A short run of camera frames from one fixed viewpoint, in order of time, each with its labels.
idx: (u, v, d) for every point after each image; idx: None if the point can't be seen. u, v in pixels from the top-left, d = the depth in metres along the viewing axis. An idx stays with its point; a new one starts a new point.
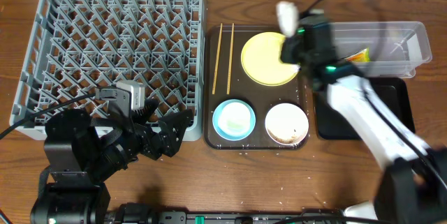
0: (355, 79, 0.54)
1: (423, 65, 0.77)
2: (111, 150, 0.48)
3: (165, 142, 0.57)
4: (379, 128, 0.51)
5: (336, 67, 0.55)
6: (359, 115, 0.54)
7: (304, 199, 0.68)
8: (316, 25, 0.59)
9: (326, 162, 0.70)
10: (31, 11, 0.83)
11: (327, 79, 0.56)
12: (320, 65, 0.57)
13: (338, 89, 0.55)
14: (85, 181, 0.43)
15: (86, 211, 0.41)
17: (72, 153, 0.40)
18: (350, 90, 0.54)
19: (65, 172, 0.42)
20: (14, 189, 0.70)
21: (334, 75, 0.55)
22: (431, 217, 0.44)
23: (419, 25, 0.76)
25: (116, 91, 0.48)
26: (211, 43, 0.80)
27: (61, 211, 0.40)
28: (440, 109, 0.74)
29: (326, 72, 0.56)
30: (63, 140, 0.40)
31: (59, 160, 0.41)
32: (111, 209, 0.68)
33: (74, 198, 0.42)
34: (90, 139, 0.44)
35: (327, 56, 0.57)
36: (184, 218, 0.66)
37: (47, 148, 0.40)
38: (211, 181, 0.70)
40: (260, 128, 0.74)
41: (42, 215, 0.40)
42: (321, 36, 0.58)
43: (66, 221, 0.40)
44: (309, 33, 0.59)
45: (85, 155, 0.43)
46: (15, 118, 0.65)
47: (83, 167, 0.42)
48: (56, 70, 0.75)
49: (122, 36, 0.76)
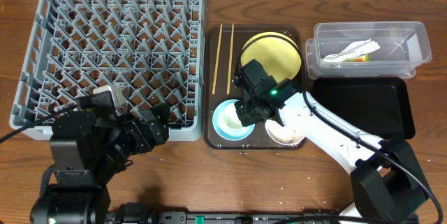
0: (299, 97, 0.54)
1: (423, 65, 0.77)
2: (111, 151, 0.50)
3: (156, 130, 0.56)
4: (335, 141, 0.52)
5: (278, 89, 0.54)
6: (309, 126, 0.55)
7: (304, 199, 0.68)
8: (246, 66, 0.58)
9: (326, 162, 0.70)
10: (31, 11, 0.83)
11: (272, 104, 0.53)
12: (262, 95, 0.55)
13: (286, 112, 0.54)
14: (86, 180, 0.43)
15: (86, 211, 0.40)
17: (77, 150, 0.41)
18: (296, 109, 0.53)
19: (68, 171, 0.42)
20: (14, 189, 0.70)
21: (278, 98, 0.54)
22: (407, 203, 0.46)
23: (419, 25, 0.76)
25: (96, 98, 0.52)
26: (211, 43, 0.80)
27: (63, 211, 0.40)
28: (440, 110, 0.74)
29: (268, 95, 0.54)
30: (69, 137, 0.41)
31: (63, 158, 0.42)
32: (111, 209, 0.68)
33: (75, 197, 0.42)
34: (95, 137, 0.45)
35: (266, 84, 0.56)
36: (184, 218, 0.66)
37: (54, 146, 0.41)
38: (211, 181, 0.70)
40: (260, 128, 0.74)
41: (43, 215, 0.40)
42: (253, 71, 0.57)
43: (66, 221, 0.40)
44: (244, 77, 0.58)
45: (90, 153, 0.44)
46: (15, 118, 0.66)
47: (86, 165, 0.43)
48: (56, 70, 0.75)
49: (122, 36, 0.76)
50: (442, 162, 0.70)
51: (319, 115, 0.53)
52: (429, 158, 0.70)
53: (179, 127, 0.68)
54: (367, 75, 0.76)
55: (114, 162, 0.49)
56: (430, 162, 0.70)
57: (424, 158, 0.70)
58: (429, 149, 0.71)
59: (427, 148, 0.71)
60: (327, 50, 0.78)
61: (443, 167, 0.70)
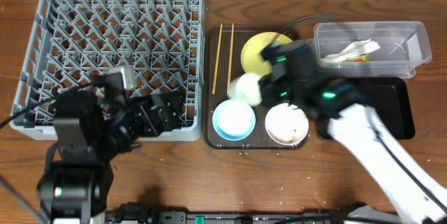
0: (360, 109, 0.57)
1: (424, 65, 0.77)
2: (115, 131, 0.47)
3: (164, 116, 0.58)
4: (393, 178, 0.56)
5: (335, 93, 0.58)
6: (370, 155, 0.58)
7: (304, 199, 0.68)
8: (297, 53, 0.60)
9: (326, 162, 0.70)
10: (31, 11, 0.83)
11: (326, 107, 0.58)
12: (312, 93, 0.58)
13: (342, 123, 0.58)
14: (90, 156, 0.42)
15: (91, 185, 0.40)
17: (80, 127, 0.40)
18: (361, 128, 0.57)
19: (72, 147, 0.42)
20: (14, 189, 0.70)
21: (332, 101, 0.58)
22: None
23: (419, 25, 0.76)
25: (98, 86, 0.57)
26: (211, 43, 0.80)
27: (68, 185, 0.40)
28: (440, 110, 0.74)
29: (322, 98, 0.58)
30: (71, 114, 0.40)
31: (67, 135, 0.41)
32: (111, 209, 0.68)
33: (79, 172, 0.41)
34: (96, 114, 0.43)
35: (318, 78, 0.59)
36: (184, 218, 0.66)
37: (57, 123, 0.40)
38: (211, 181, 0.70)
40: (260, 128, 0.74)
41: (47, 188, 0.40)
42: (306, 61, 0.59)
43: (71, 195, 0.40)
44: (295, 59, 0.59)
45: (92, 129, 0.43)
46: (15, 118, 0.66)
47: (89, 142, 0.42)
48: (56, 70, 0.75)
49: (122, 36, 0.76)
50: (443, 162, 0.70)
51: (382, 142, 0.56)
52: (429, 158, 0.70)
53: (179, 127, 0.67)
54: (367, 75, 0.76)
55: (116, 145, 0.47)
56: (430, 162, 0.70)
57: (424, 158, 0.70)
58: (429, 149, 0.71)
59: (427, 148, 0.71)
60: (327, 50, 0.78)
61: (443, 167, 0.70)
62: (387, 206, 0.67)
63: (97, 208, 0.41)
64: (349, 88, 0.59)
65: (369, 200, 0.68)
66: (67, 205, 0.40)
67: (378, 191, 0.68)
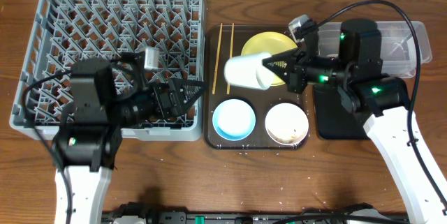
0: (403, 112, 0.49)
1: (424, 65, 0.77)
2: (128, 107, 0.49)
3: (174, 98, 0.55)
4: (420, 189, 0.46)
5: (382, 88, 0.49)
6: (399, 160, 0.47)
7: (304, 199, 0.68)
8: (364, 33, 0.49)
9: (326, 162, 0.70)
10: (31, 11, 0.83)
11: (368, 104, 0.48)
12: (364, 87, 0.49)
13: (380, 120, 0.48)
14: (101, 116, 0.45)
15: (103, 140, 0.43)
17: (94, 87, 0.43)
18: (395, 127, 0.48)
19: (85, 107, 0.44)
20: (14, 189, 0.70)
21: (377, 98, 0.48)
22: None
23: (419, 25, 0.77)
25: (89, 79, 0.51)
26: (211, 43, 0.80)
27: (81, 139, 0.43)
28: (441, 110, 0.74)
29: (369, 92, 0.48)
30: (86, 75, 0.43)
31: (82, 94, 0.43)
32: (111, 209, 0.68)
33: (89, 131, 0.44)
34: (107, 79, 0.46)
35: (369, 71, 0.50)
36: (184, 218, 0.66)
37: (74, 83, 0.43)
38: (211, 181, 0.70)
40: (260, 128, 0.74)
41: (61, 142, 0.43)
42: (369, 43, 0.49)
43: (82, 148, 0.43)
44: (351, 41, 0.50)
45: (105, 92, 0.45)
46: (15, 118, 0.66)
47: (102, 102, 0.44)
48: (56, 70, 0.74)
49: (122, 36, 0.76)
50: (443, 162, 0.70)
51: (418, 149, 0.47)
52: None
53: (179, 127, 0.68)
54: None
55: (124, 118, 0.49)
56: None
57: None
58: (429, 150, 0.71)
59: (427, 148, 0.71)
60: (326, 50, 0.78)
61: (443, 167, 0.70)
62: (387, 206, 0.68)
63: (107, 165, 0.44)
64: (401, 86, 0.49)
65: (369, 200, 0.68)
66: (78, 158, 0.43)
67: (378, 191, 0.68)
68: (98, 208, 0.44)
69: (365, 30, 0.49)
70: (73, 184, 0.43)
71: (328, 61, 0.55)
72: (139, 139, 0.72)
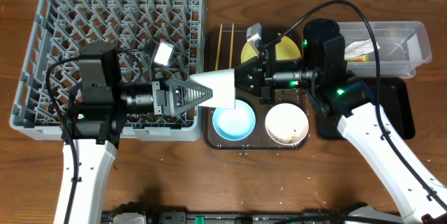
0: (371, 109, 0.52)
1: (423, 65, 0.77)
2: (127, 93, 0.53)
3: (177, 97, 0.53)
4: (402, 178, 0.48)
5: (346, 90, 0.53)
6: (377, 154, 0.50)
7: (304, 200, 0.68)
8: (327, 41, 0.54)
9: (326, 162, 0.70)
10: (31, 11, 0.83)
11: (336, 106, 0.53)
12: (331, 90, 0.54)
13: (353, 120, 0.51)
14: (108, 95, 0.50)
15: (109, 118, 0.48)
17: (100, 68, 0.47)
18: (367, 122, 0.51)
19: (93, 86, 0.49)
20: (14, 189, 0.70)
21: (343, 100, 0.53)
22: None
23: (419, 25, 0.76)
25: (90, 91, 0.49)
26: (211, 43, 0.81)
27: (90, 115, 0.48)
28: (441, 110, 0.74)
29: (334, 95, 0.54)
30: (94, 56, 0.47)
31: (89, 74, 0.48)
32: (110, 209, 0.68)
33: (96, 108, 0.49)
34: (113, 65, 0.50)
35: (335, 76, 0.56)
36: (184, 218, 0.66)
37: (82, 63, 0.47)
38: (211, 181, 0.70)
40: (260, 128, 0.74)
41: (71, 116, 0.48)
42: (333, 49, 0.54)
43: (89, 123, 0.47)
44: (316, 48, 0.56)
45: (111, 76, 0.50)
46: (15, 118, 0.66)
47: (108, 83, 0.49)
48: (56, 70, 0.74)
49: (122, 36, 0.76)
50: (443, 162, 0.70)
51: (390, 141, 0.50)
52: (429, 158, 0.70)
53: (179, 127, 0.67)
54: (368, 75, 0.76)
55: (125, 105, 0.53)
56: (430, 162, 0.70)
57: (424, 158, 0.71)
58: (429, 150, 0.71)
59: (427, 148, 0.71)
60: None
61: (443, 167, 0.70)
62: (387, 206, 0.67)
63: (112, 140, 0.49)
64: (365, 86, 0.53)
65: (369, 200, 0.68)
66: (86, 132, 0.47)
67: (378, 191, 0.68)
68: (101, 180, 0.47)
69: (328, 36, 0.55)
70: (80, 155, 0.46)
71: (291, 65, 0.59)
72: (138, 139, 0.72)
